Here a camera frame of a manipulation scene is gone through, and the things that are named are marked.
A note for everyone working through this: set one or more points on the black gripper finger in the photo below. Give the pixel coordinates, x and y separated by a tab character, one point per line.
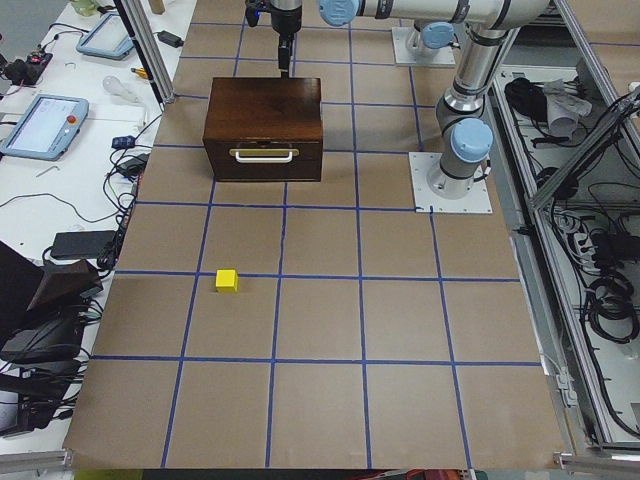
285	47

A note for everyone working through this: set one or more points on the white drawer handle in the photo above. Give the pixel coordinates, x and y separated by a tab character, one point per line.
263	156

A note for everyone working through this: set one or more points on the yellow cube block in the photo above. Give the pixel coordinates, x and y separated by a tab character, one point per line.
226	281

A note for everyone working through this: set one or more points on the dark wooden drawer box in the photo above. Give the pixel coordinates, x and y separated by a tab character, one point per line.
264	112

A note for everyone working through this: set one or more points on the dark wooden wedge block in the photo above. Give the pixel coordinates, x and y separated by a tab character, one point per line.
63	282

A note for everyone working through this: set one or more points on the black power adapter brick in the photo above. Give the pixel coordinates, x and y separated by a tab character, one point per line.
170	39

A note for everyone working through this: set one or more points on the blue teach pendant far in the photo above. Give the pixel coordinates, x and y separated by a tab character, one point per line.
107	39

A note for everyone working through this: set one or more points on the blue teach pendant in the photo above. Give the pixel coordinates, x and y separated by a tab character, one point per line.
48	127
107	39

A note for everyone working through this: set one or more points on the clear light bulb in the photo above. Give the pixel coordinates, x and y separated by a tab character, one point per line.
114	86

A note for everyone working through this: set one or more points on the small blue black device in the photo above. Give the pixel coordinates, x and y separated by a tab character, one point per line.
123	142

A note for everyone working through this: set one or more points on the blue teach pendant near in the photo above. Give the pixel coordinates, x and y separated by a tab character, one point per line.
48	127

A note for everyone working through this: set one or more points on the black flat power brick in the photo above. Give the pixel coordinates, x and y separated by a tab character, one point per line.
81	244

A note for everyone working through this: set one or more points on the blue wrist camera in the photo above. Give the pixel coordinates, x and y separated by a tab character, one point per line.
252	12

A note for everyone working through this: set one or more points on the aluminium frame post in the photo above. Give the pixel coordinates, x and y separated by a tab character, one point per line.
139	30

